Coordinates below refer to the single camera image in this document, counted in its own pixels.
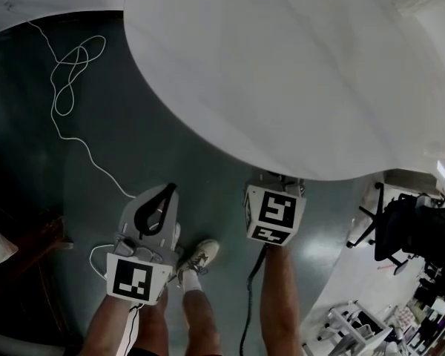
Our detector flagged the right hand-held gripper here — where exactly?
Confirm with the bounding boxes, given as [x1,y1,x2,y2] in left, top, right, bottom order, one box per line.
[243,171,307,246]

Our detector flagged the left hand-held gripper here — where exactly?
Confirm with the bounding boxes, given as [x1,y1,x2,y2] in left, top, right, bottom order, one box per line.
[106,182,182,306]

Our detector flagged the white curved table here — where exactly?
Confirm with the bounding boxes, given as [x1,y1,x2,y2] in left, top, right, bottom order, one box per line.
[123,0,445,182]

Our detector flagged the person's left forearm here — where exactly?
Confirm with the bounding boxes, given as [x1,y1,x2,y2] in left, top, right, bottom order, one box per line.
[77,294,135,356]

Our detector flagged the person's right forearm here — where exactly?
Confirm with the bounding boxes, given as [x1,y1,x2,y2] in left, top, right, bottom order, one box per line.
[262,243,306,356]

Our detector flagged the person's left white sneaker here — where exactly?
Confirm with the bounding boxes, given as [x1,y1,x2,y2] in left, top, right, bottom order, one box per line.
[172,222,183,252]

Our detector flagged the person's white sneaker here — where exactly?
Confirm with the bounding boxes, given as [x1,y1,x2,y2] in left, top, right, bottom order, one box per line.
[172,222,183,252]
[176,239,221,278]

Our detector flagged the person's right white sneaker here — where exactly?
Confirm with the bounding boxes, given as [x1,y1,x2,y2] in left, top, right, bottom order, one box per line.
[176,239,221,278]

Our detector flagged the white ankle sock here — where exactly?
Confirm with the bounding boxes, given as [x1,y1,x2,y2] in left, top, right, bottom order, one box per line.
[182,270,202,293]

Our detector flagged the person's left leg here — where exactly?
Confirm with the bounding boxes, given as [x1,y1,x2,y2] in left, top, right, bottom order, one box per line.
[136,290,170,352]

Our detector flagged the person's leg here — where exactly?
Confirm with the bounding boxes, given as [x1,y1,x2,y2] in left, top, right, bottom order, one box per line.
[181,289,224,355]
[136,290,170,352]

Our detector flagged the person's right leg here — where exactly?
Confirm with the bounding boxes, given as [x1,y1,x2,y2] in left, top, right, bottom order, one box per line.
[181,289,224,355]

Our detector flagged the dark wooden furniture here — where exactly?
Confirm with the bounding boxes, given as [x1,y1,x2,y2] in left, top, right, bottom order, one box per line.
[0,197,76,350]

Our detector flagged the black office chair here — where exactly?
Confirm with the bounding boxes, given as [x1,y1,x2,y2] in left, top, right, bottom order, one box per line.
[346,181,445,277]

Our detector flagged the white metal cart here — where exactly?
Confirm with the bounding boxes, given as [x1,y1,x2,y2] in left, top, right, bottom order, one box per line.
[316,300,395,356]

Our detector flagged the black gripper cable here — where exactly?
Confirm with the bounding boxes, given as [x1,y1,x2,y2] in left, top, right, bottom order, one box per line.
[238,244,268,356]

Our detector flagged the thin white floor cable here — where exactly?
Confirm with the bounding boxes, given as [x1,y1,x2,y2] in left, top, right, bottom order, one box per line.
[26,20,138,280]

